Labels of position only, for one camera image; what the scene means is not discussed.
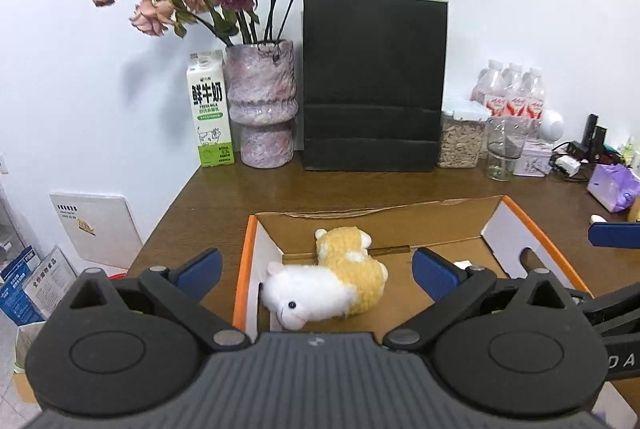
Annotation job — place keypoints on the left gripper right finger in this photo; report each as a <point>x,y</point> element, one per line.
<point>505,346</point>

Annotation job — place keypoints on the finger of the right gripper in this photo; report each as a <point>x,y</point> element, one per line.
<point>611,306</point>
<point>624,235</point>

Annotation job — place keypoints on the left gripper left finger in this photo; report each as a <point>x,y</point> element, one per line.
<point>118,347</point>

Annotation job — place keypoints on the white yellow plush sheep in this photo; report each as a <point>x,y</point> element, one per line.
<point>345,281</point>

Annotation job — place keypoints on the small white round lid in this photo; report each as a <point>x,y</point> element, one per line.
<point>596,219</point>

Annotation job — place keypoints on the purple tissue pack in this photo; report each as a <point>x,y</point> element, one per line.
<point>615,187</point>

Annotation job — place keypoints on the white power strip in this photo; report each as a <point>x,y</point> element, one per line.
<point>566,164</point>

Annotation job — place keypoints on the blue boxes on floor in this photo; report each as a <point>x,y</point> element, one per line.
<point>32,286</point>

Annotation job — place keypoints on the white tin box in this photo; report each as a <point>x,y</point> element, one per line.
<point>534,161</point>

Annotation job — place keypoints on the red cardboard box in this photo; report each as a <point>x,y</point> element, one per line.
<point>491,231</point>

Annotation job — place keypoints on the empty drinking glass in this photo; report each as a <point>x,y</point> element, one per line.
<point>506,137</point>

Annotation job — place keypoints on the water bottle right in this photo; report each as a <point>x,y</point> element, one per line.
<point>535,93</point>

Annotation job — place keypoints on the water bottle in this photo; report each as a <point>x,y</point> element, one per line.
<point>516,93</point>
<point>535,93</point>
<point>490,89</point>

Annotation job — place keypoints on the water bottle middle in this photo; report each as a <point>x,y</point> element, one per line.
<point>516,93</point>

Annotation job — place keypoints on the clear jar with seeds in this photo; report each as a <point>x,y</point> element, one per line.
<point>463,130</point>

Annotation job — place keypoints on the water bottle left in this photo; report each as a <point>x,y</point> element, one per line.
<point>490,89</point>

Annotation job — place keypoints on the green white milk carton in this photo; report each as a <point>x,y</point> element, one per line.
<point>209,107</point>

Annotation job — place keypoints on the purple ceramic vase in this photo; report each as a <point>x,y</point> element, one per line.
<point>262,98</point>

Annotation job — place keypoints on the black paper shopping bag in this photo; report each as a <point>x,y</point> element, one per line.
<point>373,80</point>

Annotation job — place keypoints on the white round camera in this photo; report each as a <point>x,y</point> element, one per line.
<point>551,126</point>

